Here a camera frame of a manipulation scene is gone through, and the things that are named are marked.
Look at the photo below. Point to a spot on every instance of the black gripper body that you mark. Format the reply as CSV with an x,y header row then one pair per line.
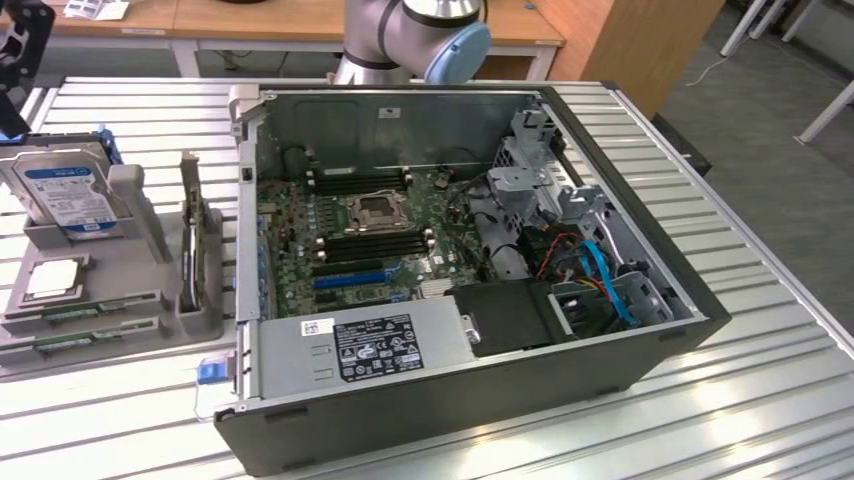
x,y
27,30

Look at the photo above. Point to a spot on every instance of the green motherboard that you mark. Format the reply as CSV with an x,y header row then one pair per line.
x,y
301,250

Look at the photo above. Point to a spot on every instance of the silver CPU chip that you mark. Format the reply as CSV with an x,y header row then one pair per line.
x,y
54,280

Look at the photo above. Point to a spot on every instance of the graphics card with metal bracket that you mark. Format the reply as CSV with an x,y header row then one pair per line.
x,y
194,240

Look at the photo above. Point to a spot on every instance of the small silver heatsink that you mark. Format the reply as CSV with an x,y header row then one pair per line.
x,y
438,288

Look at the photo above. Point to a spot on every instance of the white papers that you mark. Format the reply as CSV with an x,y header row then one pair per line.
x,y
94,9

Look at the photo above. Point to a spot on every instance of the green RAM stick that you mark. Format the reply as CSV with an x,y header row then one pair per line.
x,y
87,309
74,340

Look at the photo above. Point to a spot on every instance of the black fan shroud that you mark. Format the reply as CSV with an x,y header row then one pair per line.
x,y
501,315

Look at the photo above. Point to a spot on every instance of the grey parts rack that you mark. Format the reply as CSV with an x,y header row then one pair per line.
x,y
127,310

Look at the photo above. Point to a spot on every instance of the low metal disk bay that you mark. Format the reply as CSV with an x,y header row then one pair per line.
x,y
641,295

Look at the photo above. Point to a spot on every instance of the hard disk with blue label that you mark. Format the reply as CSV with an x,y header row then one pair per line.
x,y
63,190

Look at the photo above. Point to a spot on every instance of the white table leg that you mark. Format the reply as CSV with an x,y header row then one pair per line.
x,y
828,112

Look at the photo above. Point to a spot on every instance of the tall metal disk bay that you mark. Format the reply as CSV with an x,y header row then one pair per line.
x,y
528,180

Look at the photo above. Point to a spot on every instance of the clear plastic block blue clip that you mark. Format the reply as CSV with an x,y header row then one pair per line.
x,y
214,372

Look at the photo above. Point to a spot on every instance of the silver power supply unit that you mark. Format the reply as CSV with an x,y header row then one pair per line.
x,y
294,350

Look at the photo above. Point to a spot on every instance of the black expansion slot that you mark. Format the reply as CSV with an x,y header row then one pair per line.
x,y
347,270

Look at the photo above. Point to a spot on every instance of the blue expansion slot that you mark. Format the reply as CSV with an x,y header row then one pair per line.
x,y
354,281

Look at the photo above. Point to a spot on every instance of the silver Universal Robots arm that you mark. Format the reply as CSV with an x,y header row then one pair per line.
x,y
394,30

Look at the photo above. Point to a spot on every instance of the black open PC case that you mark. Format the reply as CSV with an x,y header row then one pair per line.
x,y
601,360

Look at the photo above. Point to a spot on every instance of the wooden cabinet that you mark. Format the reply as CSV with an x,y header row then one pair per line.
x,y
634,45

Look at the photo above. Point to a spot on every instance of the wooden desk white frame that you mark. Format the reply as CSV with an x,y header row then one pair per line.
x,y
267,20

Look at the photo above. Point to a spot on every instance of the white table frame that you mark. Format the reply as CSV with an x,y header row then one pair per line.
x,y
754,20

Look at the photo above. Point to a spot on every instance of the metal CPU socket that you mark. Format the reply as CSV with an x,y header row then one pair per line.
x,y
375,212

